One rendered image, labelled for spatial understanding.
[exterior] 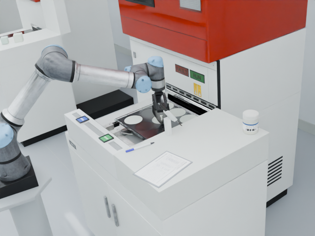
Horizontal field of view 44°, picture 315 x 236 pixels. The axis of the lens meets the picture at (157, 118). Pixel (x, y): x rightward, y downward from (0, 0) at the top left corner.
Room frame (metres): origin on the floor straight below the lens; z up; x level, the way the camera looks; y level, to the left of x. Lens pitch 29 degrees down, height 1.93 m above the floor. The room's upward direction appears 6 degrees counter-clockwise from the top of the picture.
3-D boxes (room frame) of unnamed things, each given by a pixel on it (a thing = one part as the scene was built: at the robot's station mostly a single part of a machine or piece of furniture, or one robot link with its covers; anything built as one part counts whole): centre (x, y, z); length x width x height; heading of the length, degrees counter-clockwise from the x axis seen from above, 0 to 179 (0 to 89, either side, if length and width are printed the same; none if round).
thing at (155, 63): (1.82, -0.02, 1.21); 0.09 x 0.08 x 0.11; 101
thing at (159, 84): (1.82, -0.02, 1.13); 0.08 x 0.08 x 0.05
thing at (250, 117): (1.54, -0.42, 1.01); 0.07 x 0.07 x 0.10
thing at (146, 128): (1.87, -0.02, 0.90); 0.34 x 0.34 x 0.01; 33
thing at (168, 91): (1.99, -0.19, 0.89); 0.44 x 0.02 x 0.10; 33
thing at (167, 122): (1.60, -0.06, 1.03); 0.06 x 0.04 x 0.13; 123
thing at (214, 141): (1.49, -0.14, 0.89); 0.62 x 0.35 x 0.14; 123
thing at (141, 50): (2.15, -0.10, 1.02); 0.81 x 0.03 x 0.40; 33
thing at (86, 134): (1.73, 0.32, 0.89); 0.55 x 0.09 x 0.14; 33
